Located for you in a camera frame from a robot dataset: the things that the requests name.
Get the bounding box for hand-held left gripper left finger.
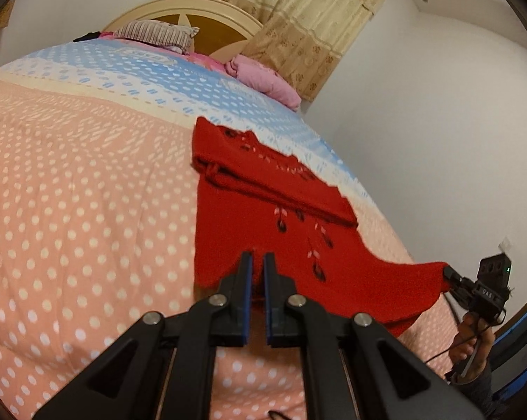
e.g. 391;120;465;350
31;251;253;420

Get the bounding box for cream wooden headboard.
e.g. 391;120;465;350
101;0;264;62

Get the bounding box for person's right forearm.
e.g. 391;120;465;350
445;361;511;420

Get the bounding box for polka dot bedspread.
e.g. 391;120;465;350
0;37;465;420

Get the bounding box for red embroidered knit sweater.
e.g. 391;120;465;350
190;116;452;338

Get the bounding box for person's right hand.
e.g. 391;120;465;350
447;314;496;378

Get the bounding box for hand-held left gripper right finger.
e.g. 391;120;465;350
262;251;487;420

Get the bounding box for striped pillow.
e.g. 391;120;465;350
113;20;200;54

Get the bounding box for pink folded blanket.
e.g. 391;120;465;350
225;55;302;112

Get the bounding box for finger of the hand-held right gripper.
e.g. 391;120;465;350
441;265;466;295

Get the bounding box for pink patterned bed sheet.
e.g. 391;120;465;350
98;30;229;74

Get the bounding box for black cable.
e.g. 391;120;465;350
421;291;480;365

